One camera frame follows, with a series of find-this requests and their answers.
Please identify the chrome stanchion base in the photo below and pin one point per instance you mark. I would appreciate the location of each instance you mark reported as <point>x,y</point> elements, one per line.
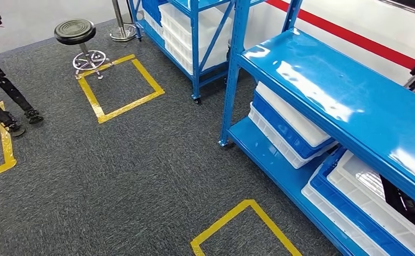
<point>122,32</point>

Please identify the blue metal shelf rack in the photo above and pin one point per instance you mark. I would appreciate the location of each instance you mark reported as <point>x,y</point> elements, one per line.
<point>195,53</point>
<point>334,95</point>

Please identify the stacked white plastic crates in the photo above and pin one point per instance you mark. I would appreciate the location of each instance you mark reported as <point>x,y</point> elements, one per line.
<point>186,32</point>

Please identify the blue plastic crate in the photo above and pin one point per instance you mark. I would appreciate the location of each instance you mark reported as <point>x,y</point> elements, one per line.
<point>281,130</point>
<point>345,208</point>
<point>152,9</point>

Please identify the white car with red stripe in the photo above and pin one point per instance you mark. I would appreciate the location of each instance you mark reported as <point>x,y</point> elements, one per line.
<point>369,21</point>

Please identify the black humanoid robot legs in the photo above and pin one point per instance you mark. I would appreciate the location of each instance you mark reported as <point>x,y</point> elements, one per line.
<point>13,93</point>

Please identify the black round stool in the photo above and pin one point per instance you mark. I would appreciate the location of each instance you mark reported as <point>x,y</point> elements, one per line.
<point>75,32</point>

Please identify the black parts in crate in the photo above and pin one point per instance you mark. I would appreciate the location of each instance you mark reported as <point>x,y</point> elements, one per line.
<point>405,208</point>

